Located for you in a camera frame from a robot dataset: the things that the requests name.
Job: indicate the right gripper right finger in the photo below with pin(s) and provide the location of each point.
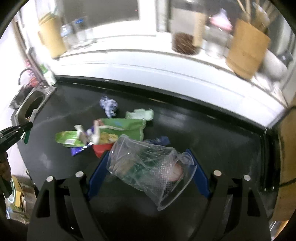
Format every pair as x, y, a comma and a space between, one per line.
234, 208

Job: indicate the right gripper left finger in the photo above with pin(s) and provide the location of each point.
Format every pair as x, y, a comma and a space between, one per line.
63, 211

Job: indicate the green snack wrapper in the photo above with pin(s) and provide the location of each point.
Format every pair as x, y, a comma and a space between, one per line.
69, 139

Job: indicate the purple foil wrapper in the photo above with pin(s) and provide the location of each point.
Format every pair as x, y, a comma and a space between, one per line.
77, 150

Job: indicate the red plastic cup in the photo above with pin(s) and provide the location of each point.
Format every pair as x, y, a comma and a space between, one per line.
100, 149

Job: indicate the clear plastic cup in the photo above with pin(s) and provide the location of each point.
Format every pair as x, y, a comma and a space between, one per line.
162, 173

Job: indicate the yellow green sponge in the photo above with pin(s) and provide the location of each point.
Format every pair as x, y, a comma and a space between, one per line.
115, 127

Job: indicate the blue white paper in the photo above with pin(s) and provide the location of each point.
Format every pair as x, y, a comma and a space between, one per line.
109, 105

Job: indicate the green carton box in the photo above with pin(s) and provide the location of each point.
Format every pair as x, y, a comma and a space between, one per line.
140, 114

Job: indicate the steel sink basin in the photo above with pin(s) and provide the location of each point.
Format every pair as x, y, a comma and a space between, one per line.
35, 100

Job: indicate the green cap soap bottle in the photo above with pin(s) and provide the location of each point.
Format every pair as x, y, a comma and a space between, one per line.
48, 75

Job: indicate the chrome faucet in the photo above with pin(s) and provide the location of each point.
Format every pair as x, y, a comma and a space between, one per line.
30, 77

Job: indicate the tan thermos jug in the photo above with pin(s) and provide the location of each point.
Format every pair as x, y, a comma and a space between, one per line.
50, 26

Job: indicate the blue cap baby bottle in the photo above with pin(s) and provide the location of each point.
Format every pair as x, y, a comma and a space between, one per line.
66, 33

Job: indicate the bamboo utensil holder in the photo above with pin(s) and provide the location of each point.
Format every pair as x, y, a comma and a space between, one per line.
247, 50

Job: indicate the pink cap baby bottle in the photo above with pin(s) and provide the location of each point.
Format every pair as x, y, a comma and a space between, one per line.
218, 34

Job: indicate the glass jar with beans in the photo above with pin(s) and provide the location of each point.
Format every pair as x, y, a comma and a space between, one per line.
188, 20

